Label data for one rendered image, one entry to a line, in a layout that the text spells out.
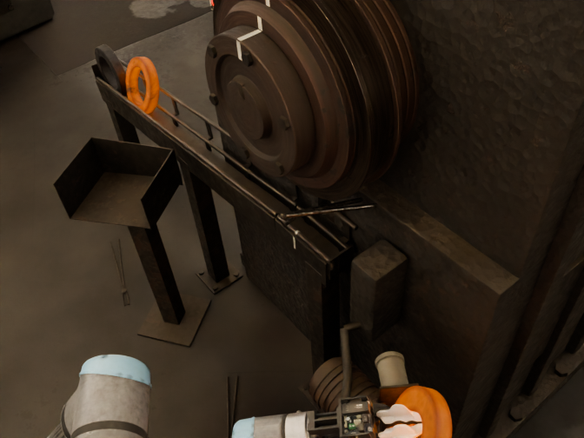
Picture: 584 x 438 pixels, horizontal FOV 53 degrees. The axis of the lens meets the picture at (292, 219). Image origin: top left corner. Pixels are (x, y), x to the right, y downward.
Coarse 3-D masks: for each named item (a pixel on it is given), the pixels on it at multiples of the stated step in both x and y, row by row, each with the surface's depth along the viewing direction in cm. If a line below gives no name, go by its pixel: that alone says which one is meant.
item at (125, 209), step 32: (96, 160) 175; (128, 160) 173; (160, 160) 169; (64, 192) 162; (96, 192) 173; (128, 192) 171; (160, 192) 161; (128, 224) 162; (160, 256) 186; (160, 288) 194; (160, 320) 211; (192, 320) 210
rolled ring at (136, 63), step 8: (136, 56) 195; (144, 56) 196; (136, 64) 195; (144, 64) 191; (152, 64) 192; (128, 72) 201; (136, 72) 201; (144, 72) 192; (152, 72) 191; (128, 80) 202; (136, 80) 203; (152, 80) 190; (128, 88) 203; (136, 88) 203; (152, 88) 191; (128, 96) 204; (136, 96) 203; (152, 96) 192; (136, 104) 200; (144, 104) 195; (152, 104) 194
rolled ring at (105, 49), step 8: (96, 48) 204; (104, 48) 202; (96, 56) 209; (104, 56) 202; (112, 56) 201; (104, 64) 212; (112, 64) 200; (120, 64) 201; (104, 72) 214; (120, 72) 202; (104, 80) 216; (112, 80) 215; (120, 80) 202; (120, 88) 205
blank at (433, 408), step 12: (408, 396) 110; (420, 396) 107; (432, 396) 104; (408, 408) 109; (420, 408) 106; (432, 408) 103; (444, 408) 103; (432, 420) 102; (444, 420) 101; (432, 432) 101; (444, 432) 100
